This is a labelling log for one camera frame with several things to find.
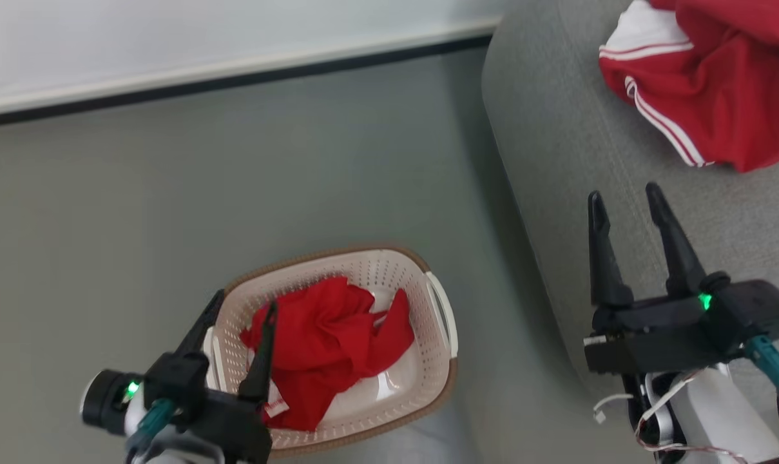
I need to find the teal-ended left arm cable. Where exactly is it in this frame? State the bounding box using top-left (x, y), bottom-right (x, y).
top-left (128, 398), bottom-right (176, 464)

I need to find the beige perforated plastic laundry basket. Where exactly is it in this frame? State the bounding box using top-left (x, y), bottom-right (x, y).
top-left (202, 244), bottom-right (459, 458)

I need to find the grey fabric sofa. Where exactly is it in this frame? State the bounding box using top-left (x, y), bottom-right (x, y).
top-left (481, 0), bottom-right (779, 464)

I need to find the teal-ended right arm cable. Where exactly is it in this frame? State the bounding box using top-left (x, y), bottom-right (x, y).
top-left (744, 335), bottom-right (779, 464)

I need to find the teal-ended arm cable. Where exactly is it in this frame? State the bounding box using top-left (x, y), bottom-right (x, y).
top-left (128, 398), bottom-right (176, 464)
top-left (744, 335), bottom-right (779, 464)

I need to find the plain red crumpled garment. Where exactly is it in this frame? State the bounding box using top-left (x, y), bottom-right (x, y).
top-left (240, 276), bottom-right (416, 432)

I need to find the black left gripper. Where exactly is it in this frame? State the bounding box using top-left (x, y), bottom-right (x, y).
top-left (146, 289), bottom-right (278, 464)

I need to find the thin red white twisted wire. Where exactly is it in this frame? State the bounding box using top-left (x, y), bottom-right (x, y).
top-left (634, 371), bottom-right (751, 459)

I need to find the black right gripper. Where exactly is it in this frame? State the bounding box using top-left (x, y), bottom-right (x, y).
top-left (584, 182), bottom-right (732, 376)

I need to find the thin white wire with plug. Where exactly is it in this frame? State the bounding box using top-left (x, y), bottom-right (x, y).
top-left (593, 392), bottom-right (636, 424)

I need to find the white and black baseboard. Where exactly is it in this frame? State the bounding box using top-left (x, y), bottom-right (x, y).
top-left (0, 16), bottom-right (503, 130)

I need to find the red garment with white stripes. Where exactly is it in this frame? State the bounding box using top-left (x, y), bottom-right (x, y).
top-left (599, 0), bottom-right (779, 173)

